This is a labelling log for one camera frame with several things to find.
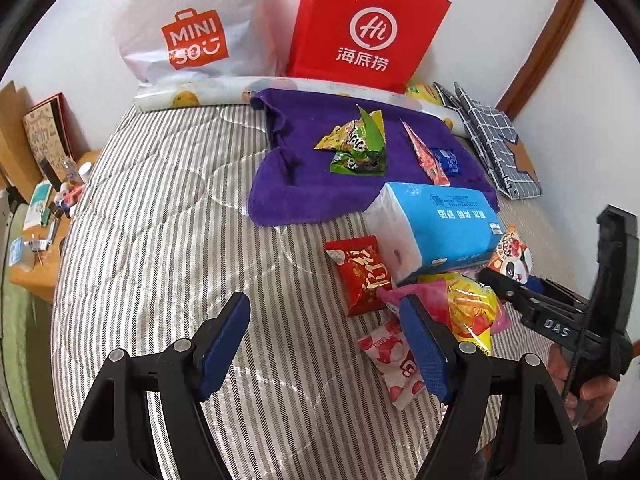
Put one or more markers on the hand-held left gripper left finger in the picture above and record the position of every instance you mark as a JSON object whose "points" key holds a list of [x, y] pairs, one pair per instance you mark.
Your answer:
{"points": [[225, 340]]}

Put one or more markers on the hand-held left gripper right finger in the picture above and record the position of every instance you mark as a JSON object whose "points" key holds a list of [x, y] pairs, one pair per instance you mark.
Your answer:
{"points": [[425, 355]]}

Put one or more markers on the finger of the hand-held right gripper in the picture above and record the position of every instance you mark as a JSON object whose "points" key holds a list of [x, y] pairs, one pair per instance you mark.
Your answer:
{"points": [[545, 315], [540, 284]]}

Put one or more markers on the white strawberry print packet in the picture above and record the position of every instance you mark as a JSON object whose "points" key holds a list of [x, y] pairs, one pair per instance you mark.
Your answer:
{"points": [[392, 360]]}

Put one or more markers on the panda print snack packet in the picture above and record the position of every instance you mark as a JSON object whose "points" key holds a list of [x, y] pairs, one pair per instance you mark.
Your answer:
{"points": [[512, 255]]}

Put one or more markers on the magenta snack packet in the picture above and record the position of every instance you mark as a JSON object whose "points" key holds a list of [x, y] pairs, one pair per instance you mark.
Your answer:
{"points": [[435, 295]]}

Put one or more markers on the yellow chips packet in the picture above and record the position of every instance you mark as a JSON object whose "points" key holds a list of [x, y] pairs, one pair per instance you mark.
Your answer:
{"points": [[470, 310]]}

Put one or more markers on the red snack packet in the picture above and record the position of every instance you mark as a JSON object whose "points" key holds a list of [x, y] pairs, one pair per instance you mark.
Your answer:
{"points": [[362, 275]]}

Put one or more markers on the blue tissue pack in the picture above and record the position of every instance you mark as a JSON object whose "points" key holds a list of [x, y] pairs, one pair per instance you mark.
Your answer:
{"points": [[440, 225]]}

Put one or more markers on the dark blue small packet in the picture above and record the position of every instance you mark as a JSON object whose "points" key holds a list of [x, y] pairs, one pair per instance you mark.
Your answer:
{"points": [[446, 161]]}

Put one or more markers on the pink stick snack packet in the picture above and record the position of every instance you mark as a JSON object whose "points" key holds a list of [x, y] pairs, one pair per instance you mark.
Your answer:
{"points": [[425, 155]]}

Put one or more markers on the green snack packet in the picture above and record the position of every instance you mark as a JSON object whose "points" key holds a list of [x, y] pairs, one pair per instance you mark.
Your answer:
{"points": [[365, 152]]}

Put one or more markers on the small yellow snack packet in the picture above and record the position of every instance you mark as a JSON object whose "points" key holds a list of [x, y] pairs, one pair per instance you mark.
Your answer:
{"points": [[332, 139]]}

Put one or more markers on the person's right forearm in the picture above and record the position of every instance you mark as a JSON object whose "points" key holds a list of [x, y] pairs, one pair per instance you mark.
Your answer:
{"points": [[615, 450]]}

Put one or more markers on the person's right hand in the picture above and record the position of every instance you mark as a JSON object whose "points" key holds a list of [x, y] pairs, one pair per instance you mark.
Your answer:
{"points": [[597, 397]]}

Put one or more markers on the striped quilted mattress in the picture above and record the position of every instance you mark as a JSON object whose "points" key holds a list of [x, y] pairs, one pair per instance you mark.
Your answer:
{"points": [[150, 235]]}

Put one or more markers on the checked cloth with star patch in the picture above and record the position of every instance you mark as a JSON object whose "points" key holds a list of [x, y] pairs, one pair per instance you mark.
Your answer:
{"points": [[495, 135]]}

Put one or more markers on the purple towel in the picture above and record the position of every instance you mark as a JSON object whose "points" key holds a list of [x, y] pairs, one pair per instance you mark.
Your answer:
{"points": [[300, 185]]}

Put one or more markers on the wooden nightstand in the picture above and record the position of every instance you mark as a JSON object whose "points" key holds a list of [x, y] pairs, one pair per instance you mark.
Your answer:
{"points": [[37, 265]]}

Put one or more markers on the yellow snack bag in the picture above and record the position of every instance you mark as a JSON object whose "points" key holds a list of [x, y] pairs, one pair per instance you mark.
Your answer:
{"points": [[420, 94]]}

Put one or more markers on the clear small bottle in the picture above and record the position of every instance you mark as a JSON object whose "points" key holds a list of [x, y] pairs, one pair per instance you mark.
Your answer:
{"points": [[72, 170]]}

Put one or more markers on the teal white box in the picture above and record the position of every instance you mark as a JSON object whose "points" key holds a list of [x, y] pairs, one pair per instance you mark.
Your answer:
{"points": [[39, 202]]}

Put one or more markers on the patterned hardcover book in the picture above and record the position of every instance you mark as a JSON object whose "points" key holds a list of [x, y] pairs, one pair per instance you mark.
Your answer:
{"points": [[47, 132]]}

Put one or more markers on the wooden headboard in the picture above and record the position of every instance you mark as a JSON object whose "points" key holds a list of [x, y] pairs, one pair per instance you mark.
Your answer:
{"points": [[12, 130]]}

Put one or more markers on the red paper bag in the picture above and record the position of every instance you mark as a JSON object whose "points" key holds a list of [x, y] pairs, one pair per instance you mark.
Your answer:
{"points": [[370, 25]]}

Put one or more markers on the white plastic shopping bag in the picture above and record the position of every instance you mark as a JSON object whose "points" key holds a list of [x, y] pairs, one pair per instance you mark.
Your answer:
{"points": [[195, 20]]}

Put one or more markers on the brown wooden door frame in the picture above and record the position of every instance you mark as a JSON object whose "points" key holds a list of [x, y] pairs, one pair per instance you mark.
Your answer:
{"points": [[545, 45]]}

